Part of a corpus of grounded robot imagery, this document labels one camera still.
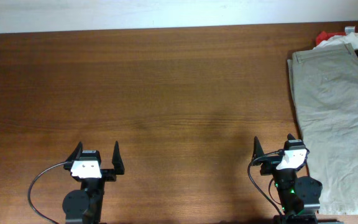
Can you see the khaki shorts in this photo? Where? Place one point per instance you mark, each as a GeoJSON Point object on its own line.
{"type": "Point", "coordinates": [324, 89]}

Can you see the red garment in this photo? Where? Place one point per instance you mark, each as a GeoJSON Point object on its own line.
{"type": "Point", "coordinates": [326, 36]}

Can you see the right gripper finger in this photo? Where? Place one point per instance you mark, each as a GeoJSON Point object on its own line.
{"type": "Point", "coordinates": [257, 149]}
{"type": "Point", "coordinates": [290, 137]}

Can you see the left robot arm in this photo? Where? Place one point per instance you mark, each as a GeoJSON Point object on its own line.
{"type": "Point", "coordinates": [85, 205]}

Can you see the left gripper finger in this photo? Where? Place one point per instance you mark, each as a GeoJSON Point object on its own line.
{"type": "Point", "coordinates": [76, 153]}
{"type": "Point", "coordinates": [117, 159]}

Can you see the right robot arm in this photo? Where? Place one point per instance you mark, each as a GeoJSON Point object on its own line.
{"type": "Point", "coordinates": [299, 196]}

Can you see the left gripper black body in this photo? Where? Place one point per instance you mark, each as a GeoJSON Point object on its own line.
{"type": "Point", "coordinates": [114, 179]}

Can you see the white garment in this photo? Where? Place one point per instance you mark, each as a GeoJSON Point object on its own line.
{"type": "Point", "coordinates": [351, 38]}

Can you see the grey clip at table edge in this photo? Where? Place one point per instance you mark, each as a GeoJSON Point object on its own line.
{"type": "Point", "coordinates": [349, 29]}

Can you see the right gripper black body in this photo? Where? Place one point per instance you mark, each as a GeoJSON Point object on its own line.
{"type": "Point", "coordinates": [271, 163]}

